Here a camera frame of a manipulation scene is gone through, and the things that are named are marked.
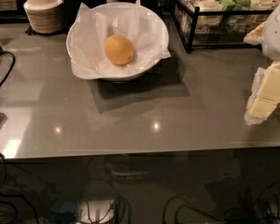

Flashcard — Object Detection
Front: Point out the white power strip under table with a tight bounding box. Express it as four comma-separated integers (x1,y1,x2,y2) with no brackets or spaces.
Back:
76,200,115,224

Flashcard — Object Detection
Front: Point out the white paper liner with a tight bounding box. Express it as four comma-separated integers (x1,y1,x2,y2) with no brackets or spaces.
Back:
67,0,172,80

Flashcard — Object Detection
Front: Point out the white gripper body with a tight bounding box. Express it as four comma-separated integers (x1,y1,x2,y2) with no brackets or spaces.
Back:
261,4,280,61

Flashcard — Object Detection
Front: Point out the white bowl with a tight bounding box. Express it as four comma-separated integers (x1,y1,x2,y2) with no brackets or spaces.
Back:
65,2,170,82

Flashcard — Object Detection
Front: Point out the black cup with cutlery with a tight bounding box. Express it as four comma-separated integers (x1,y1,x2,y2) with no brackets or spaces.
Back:
57,0,88,26

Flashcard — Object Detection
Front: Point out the stack of paper bowls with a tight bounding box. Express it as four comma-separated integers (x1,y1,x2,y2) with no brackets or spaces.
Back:
23,0,65,34

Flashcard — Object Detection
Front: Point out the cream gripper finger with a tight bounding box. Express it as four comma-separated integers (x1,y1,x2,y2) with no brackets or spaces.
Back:
244,61,280,125
244,21,265,46

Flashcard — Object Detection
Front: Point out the black wire basket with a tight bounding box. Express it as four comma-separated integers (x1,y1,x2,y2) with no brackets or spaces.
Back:
171,0,277,52

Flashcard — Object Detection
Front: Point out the green packet in basket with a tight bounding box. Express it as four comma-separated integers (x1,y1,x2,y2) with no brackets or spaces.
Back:
220,0,251,10

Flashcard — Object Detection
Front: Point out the orange fruit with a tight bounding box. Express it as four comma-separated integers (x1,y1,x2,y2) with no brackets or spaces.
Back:
104,35,134,65

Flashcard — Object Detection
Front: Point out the black cable on left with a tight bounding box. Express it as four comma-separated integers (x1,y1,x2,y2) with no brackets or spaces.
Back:
0,49,17,100

